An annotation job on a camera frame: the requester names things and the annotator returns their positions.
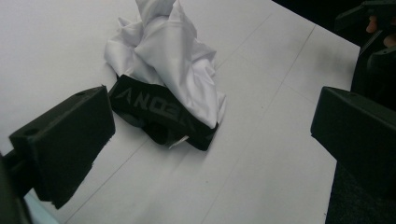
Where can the white shorts with black waistband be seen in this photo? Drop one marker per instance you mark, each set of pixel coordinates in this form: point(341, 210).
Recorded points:
point(169, 65)

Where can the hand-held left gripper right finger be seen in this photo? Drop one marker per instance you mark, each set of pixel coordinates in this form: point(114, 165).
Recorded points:
point(361, 133)

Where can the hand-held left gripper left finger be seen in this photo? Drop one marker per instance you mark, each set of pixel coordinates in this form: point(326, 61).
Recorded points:
point(67, 143)

